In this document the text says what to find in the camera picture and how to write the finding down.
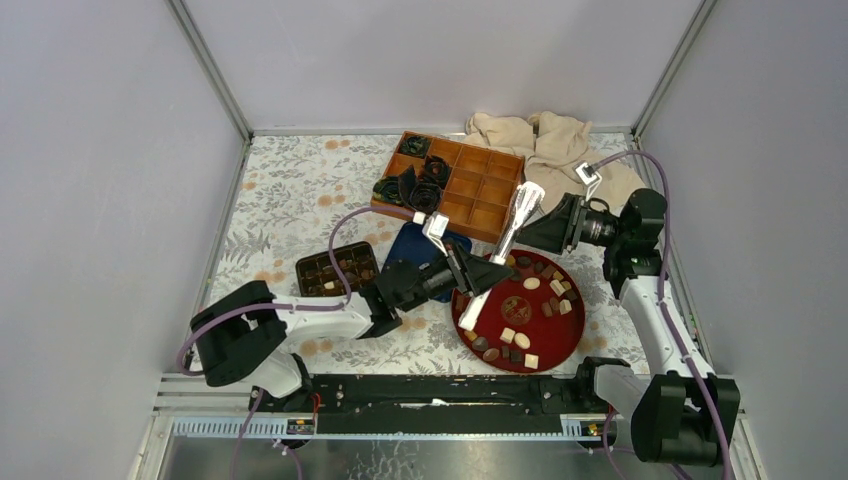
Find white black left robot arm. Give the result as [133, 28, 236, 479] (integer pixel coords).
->
[179, 247, 512, 411]

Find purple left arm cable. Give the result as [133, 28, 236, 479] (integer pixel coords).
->
[175, 205, 425, 480]

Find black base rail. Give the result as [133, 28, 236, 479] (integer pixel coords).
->
[249, 374, 609, 414]

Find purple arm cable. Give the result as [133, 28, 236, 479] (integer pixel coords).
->
[175, 205, 425, 480]
[589, 149, 733, 480]

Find beige crumpled cloth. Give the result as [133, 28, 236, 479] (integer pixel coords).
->
[464, 111, 606, 214]

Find red round tray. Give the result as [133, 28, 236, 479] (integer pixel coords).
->
[450, 249, 586, 374]

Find orange wooden divided box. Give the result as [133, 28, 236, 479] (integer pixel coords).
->
[370, 131, 524, 243]

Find silver serving tongs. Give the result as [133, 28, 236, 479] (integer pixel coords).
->
[458, 181, 545, 331]

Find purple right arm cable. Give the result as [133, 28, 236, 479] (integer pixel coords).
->
[589, 149, 733, 480]

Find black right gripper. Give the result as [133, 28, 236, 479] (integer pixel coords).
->
[515, 194, 627, 255]

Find blue chocolate tin box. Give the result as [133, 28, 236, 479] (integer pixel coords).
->
[295, 241, 378, 297]

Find floral tablecloth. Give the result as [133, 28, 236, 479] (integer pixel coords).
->
[207, 135, 649, 375]

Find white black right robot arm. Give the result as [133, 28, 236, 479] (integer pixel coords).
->
[517, 188, 741, 478]

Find blue tin lid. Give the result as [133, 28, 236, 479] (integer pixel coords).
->
[380, 222, 473, 303]

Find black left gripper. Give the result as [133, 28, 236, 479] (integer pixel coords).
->
[398, 238, 511, 314]

